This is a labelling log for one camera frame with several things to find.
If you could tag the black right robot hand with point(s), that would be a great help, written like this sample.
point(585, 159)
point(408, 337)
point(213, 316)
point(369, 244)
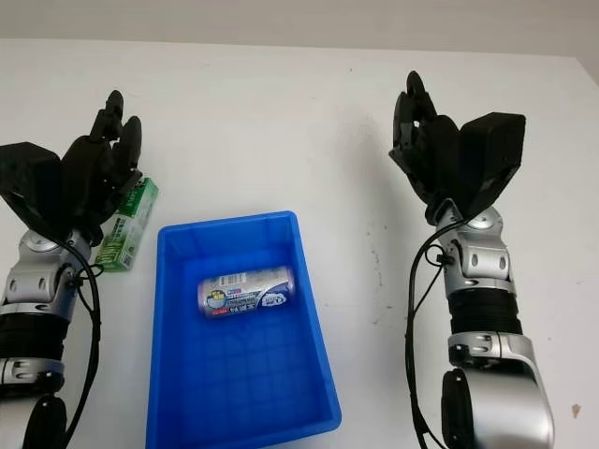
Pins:
point(435, 159)

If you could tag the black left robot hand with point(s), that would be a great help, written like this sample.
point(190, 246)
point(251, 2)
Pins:
point(89, 178)

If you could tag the green carton box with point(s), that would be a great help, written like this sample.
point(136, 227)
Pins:
point(131, 220)

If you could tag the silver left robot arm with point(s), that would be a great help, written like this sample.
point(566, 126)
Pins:
point(33, 290)

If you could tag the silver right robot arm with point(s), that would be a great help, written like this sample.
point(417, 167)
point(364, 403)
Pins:
point(486, 304)

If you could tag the blue plastic tray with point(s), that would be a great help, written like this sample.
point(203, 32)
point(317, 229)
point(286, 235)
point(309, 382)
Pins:
point(243, 374)

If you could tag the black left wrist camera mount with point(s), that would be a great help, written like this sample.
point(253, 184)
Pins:
point(28, 182)

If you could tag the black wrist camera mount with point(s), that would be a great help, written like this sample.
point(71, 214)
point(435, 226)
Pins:
point(496, 149)
point(28, 182)

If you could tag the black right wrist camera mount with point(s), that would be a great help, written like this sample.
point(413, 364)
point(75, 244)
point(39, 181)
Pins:
point(496, 149)

